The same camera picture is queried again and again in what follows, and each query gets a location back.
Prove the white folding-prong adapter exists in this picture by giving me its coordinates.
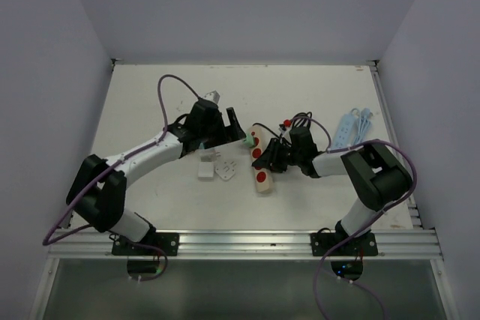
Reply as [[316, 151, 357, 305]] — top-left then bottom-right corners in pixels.
[[214, 160, 237, 181]]

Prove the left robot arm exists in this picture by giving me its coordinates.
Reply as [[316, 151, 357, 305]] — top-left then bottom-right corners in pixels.
[[66, 99, 245, 255]]

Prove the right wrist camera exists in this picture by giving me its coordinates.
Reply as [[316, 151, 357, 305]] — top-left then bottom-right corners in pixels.
[[279, 119, 292, 141]]

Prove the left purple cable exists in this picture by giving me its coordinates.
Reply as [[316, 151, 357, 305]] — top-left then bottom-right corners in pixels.
[[42, 74, 202, 247]]

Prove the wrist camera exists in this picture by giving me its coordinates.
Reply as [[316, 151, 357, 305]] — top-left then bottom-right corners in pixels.
[[202, 91, 221, 104], [279, 119, 292, 141]]

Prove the beige red power strip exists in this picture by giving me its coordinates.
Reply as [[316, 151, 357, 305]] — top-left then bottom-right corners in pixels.
[[247, 125, 274, 195]]

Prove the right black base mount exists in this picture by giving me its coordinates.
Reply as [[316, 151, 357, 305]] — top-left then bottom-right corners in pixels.
[[309, 228, 379, 257]]

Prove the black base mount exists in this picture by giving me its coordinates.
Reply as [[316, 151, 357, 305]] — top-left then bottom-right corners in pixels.
[[309, 228, 379, 257], [109, 232, 180, 256]]

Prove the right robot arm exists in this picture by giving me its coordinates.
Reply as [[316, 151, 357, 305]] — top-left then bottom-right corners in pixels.
[[252, 127, 413, 255]]

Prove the white USB charger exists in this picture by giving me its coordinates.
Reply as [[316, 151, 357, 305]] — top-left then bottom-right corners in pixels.
[[197, 162, 215, 181]]

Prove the aluminium mounting rail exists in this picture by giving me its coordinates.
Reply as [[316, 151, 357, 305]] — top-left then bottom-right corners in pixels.
[[47, 229, 443, 260]]

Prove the light blue power strip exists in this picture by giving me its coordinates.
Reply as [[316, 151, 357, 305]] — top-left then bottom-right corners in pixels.
[[329, 108, 373, 151]]

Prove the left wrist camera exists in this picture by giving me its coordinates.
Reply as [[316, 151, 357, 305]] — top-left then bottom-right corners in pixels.
[[202, 91, 221, 104]]

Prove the green plug adapter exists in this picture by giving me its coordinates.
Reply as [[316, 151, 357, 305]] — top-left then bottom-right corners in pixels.
[[243, 133, 257, 148]]

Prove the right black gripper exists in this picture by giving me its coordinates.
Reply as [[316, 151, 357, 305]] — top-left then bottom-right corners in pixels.
[[255, 140, 302, 175]]

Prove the pink brown plug adapter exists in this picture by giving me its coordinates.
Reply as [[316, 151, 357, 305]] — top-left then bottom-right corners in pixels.
[[199, 149, 218, 163]]

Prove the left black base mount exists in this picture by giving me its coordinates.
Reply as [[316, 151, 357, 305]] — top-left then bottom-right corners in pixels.
[[109, 232, 180, 256]]

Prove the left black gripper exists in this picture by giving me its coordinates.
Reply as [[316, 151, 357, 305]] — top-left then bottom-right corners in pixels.
[[199, 107, 245, 148]]

